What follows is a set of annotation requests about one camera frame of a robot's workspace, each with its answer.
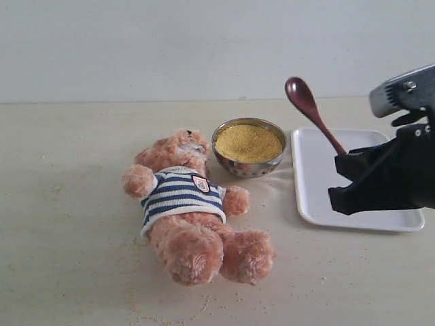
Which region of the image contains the dark red wooden spoon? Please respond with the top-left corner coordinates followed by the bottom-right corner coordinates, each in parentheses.
top-left (284, 77), bottom-right (347, 155)

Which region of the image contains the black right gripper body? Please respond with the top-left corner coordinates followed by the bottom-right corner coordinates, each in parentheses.
top-left (391, 91), bottom-right (434, 177)

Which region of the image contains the brown teddy bear striped sweater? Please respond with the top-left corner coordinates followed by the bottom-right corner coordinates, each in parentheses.
top-left (122, 129), bottom-right (275, 286)

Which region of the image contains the steel bowl of millet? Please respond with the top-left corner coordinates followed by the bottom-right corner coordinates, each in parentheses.
top-left (211, 117), bottom-right (288, 179)

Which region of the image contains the white plastic tray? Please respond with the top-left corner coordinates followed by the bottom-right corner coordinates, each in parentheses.
top-left (292, 127), bottom-right (425, 232)

